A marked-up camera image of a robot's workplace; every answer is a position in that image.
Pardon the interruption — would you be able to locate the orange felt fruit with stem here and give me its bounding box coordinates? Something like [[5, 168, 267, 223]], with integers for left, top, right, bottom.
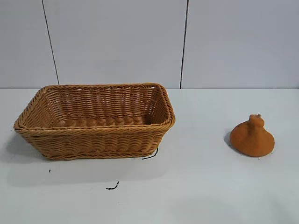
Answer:
[[230, 113, 274, 156]]

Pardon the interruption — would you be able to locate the brown woven wicker basket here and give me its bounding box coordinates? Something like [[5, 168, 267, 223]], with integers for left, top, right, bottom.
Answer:
[[13, 81, 176, 161]]

